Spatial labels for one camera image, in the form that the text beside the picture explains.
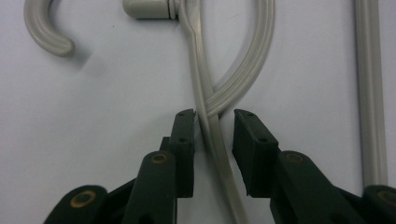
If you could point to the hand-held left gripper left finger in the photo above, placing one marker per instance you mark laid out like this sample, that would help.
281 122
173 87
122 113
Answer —
183 155

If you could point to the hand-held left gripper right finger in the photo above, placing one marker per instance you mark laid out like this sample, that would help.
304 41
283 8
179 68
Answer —
255 158

